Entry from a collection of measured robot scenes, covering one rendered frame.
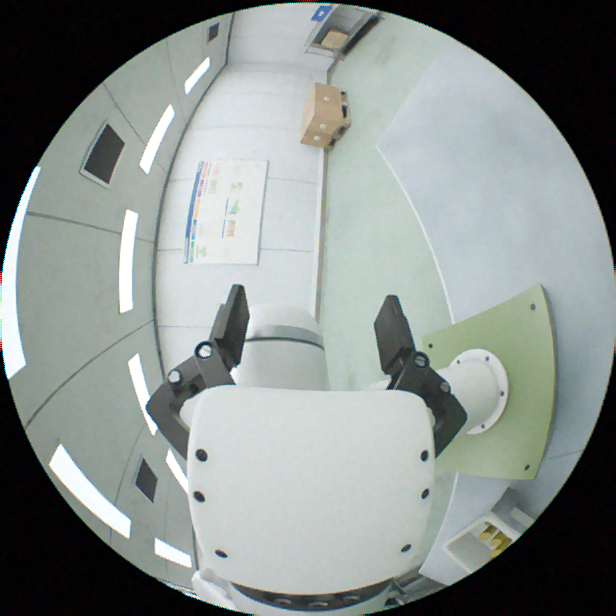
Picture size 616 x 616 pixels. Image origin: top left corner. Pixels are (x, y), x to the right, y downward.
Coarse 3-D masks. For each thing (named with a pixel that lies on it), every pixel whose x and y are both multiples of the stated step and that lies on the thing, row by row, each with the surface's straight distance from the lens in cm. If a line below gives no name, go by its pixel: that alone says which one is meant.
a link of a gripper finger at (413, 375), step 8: (416, 352) 11; (408, 360) 11; (416, 360) 11; (424, 360) 12; (408, 368) 11; (416, 368) 11; (424, 368) 11; (400, 376) 11; (408, 376) 10; (416, 376) 11; (424, 376) 11; (392, 384) 13; (400, 384) 10; (408, 384) 10; (416, 384) 11; (416, 392) 10
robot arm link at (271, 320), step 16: (256, 304) 17; (272, 304) 16; (288, 304) 17; (256, 320) 15; (272, 320) 15; (288, 320) 16; (304, 320) 16; (256, 336) 15; (272, 336) 15; (288, 336) 15; (304, 336) 16; (320, 336) 18
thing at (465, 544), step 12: (492, 516) 45; (468, 528) 48; (480, 528) 58; (504, 528) 45; (456, 540) 58; (468, 540) 60; (480, 540) 61; (456, 552) 58; (468, 552) 60; (480, 552) 62; (468, 564) 60; (480, 564) 62
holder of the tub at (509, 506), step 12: (504, 492) 49; (516, 492) 51; (492, 504) 50; (504, 504) 47; (516, 504) 50; (528, 504) 52; (480, 516) 50; (504, 516) 46; (516, 516) 49; (528, 516) 51; (516, 528) 48
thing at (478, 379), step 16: (464, 352) 33; (480, 352) 31; (448, 368) 26; (464, 368) 27; (480, 368) 29; (496, 368) 30; (464, 384) 24; (480, 384) 26; (496, 384) 30; (464, 400) 23; (480, 400) 26; (496, 400) 31; (432, 416) 19; (480, 416) 27; (496, 416) 31; (464, 432) 26; (480, 432) 33
